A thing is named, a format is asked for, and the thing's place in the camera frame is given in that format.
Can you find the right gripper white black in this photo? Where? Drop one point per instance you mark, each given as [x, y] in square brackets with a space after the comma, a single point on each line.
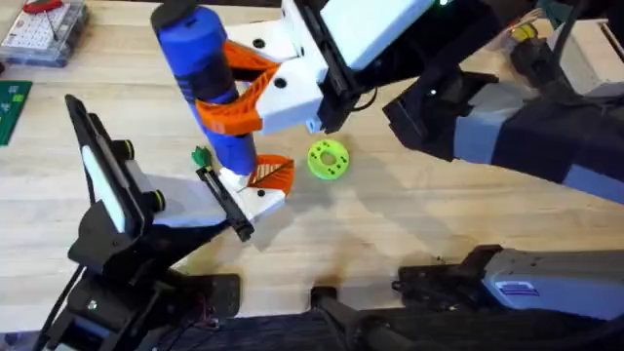
[375, 29]

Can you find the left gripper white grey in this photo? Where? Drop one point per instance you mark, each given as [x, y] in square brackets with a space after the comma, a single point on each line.
[190, 202]

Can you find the green board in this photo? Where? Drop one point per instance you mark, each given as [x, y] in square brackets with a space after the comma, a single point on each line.
[11, 109]

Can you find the white box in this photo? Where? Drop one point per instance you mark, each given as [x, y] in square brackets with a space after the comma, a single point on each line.
[587, 58]

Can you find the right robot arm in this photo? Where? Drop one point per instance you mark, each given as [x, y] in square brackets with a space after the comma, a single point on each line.
[536, 283]

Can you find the clear plastic parts box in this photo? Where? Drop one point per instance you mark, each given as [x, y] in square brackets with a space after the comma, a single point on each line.
[41, 39]

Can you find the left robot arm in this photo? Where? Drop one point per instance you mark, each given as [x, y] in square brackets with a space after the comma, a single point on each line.
[122, 312]

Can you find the black rail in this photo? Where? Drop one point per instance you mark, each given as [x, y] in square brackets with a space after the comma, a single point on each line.
[292, 336]

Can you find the small green vegetable toy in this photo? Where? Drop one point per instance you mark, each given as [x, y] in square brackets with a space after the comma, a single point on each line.
[201, 157]

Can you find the blue electric screwdriver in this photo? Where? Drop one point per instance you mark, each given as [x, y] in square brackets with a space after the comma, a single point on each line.
[195, 44]

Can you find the left wrist black upright plate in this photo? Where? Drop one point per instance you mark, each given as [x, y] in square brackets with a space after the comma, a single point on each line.
[105, 185]

